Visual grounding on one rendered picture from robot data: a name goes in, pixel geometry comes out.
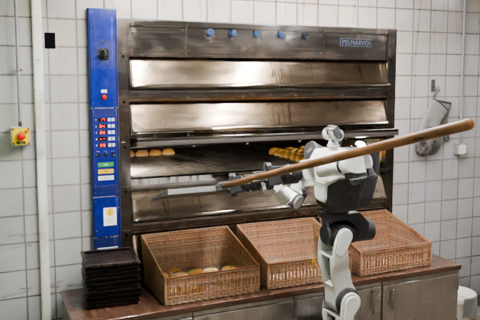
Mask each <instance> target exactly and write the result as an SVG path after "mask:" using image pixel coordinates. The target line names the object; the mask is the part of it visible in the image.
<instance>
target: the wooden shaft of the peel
mask: <svg viewBox="0 0 480 320"><path fill-rule="evenodd" d="M474 126H475V123H474V120H473V119H463V120H460V121H455V122H452V123H449V124H444V125H441V126H436V127H434V128H430V129H425V130H422V131H418V132H414V133H411V134H407V135H403V136H398V137H396V138H392V139H387V140H384V141H380V142H376V143H373V144H369V145H366V146H360V147H358V148H355V149H349V150H347V151H342V152H339V153H335V154H331V155H328V156H323V157H320V158H317V159H312V160H309V161H304V162H301V163H298V164H293V165H290V166H285V167H282V168H279V169H274V170H271V171H266V172H263V173H260V174H255V175H252V176H248V177H244V178H241V179H237V180H233V181H228V182H226V183H223V184H222V187H223V188H224V189H227V188H230V187H233V186H239V185H242V184H247V183H251V182H253V181H256V180H263V179H268V178H271V177H275V176H281V175H284V174H289V173H293V172H296V171H301V170H304V169H310V168H314V167H317V166H322V165H325V164H331V163H334V162H338V161H343V160H347V159H352V158H355V157H358V156H364V155H367V154H372V153H376V152H380V151H385V150H388V149H393V148H397V147H400V146H406V145H409V144H415V143H418V142H421V141H426V140H429V139H435V138H439V137H442V136H448V135H451V134H456V133H459V132H463V131H468V130H471V129H473V128H474Z"/></svg>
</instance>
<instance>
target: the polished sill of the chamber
mask: <svg viewBox="0 0 480 320"><path fill-rule="evenodd" d="M379 168H380V169H383V168H385V162H381V161H380V165H379ZM255 171H263V169H256V170H244V171H223V172H211V173H200V174H179V175H168V176H146V177H135V178H131V186H141V185H151V184H171V183H181V182H192V181H211V180H222V179H229V173H235V176H240V175H241V176H243V177H244V175H247V174H252V172H255Z"/></svg>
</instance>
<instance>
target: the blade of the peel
mask: <svg viewBox="0 0 480 320"><path fill-rule="evenodd" d="M229 193H231V192H230V191H217V190H216V186H202V187H192V188H183V189H167V190H166V191H164V192H163V193H161V194H159V195H158V196H155V197H154V198H153V199H150V200H154V199H171V198H179V197H188V196H204V195H213V194H229Z"/></svg>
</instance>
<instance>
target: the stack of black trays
mask: <svg viewBox="0 0 480 320"><path fill-rule="evenodd" d="M81 256H82V259H83V260H82V264H81V265H82V268H81V274H82V277H83V281H81V282H82V284H83V292H84V298H85V302H86V307H88V309H99V308H106V307H113V306H124V305H131V304H138V302H139V301H141V300H140V298H139V297H141V294H140V292H142V290H141V289H140V288H141V284H140V281H139V279H141V277H140V276H139V275H140V273H139V270H141V269H140V268H139V266H140V265H139V263H141V261H140V259H139V258H138V256H137V255H136V253H135V251H134V250H133V249H132V247H124V248H115V249H101V250H93V251H81Z"/></svg>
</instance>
